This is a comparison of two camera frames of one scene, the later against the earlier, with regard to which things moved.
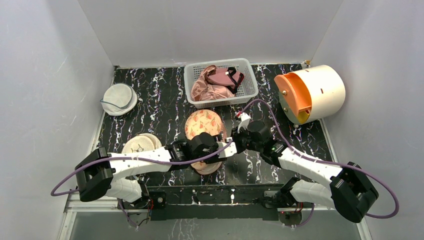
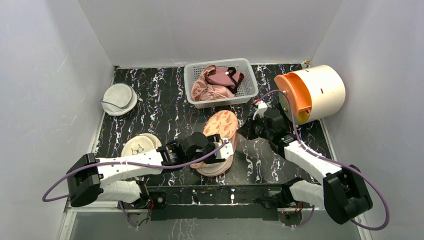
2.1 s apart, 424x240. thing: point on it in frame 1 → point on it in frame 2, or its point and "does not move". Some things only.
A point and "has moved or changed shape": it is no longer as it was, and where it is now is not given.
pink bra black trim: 228,77 does not move
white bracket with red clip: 245,118 → 262,107
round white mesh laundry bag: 119,99 does not move
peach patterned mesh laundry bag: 203,121 has moved or changed shape
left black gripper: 214,158 does not move
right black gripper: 239,136 → 253,126
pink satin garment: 202,90 does not move
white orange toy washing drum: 310,94 does not move
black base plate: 205,202 does not move
